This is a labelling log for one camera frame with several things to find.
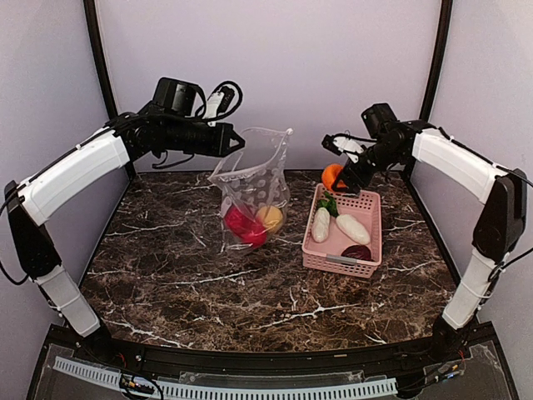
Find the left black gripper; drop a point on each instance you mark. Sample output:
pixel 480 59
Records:
pixel 221 148

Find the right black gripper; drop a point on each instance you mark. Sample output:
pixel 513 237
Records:
pixel 346 173

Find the orange toy tangerine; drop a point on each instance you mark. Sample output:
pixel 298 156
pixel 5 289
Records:
pixel 329 175

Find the green toy leaf vegetable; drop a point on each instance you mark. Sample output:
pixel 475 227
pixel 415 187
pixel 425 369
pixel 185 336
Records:
pixel 329 204

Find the white toy radish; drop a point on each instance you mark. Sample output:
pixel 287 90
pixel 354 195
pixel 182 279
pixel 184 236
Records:
pixel 355 230
pixel 320 225

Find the clear zip top bag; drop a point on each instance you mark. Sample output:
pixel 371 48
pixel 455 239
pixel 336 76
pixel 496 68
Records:
pixel 253 177

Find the dark red toy beet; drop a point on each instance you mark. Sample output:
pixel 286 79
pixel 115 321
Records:
pixel 359 252

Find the yellow toy lemon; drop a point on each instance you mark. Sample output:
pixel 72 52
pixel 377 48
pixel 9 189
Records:
pixel 271 218

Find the red toy apple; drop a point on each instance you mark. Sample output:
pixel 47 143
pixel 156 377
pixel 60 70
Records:
pixel 248 230

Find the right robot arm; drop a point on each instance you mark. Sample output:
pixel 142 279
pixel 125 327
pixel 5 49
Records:
pixel 501 191

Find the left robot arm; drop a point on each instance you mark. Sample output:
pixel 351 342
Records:
pixel 179 117

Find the pink plastic basket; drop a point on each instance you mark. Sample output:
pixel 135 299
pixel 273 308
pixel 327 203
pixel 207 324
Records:
pixel 327 256

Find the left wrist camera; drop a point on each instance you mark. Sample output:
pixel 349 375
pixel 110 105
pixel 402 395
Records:
pixel 224 100

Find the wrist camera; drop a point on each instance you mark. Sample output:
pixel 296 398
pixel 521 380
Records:
pixel 343 144
pixel 224 100

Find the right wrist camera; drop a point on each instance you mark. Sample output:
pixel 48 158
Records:
pixel 343 144

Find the left black frame post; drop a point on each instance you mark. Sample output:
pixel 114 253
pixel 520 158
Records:
pixel 98 56

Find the black frame post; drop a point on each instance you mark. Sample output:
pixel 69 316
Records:
pixel 438 55
pixel 98 56

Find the black front rail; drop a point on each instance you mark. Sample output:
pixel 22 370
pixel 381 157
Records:
pixel 397 359

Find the right black frame post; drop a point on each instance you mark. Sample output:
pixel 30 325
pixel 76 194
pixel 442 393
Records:
pixel 438 55

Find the white slotted cable duct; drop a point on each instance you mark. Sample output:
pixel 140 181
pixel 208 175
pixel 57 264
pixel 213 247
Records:
pixel 215 386

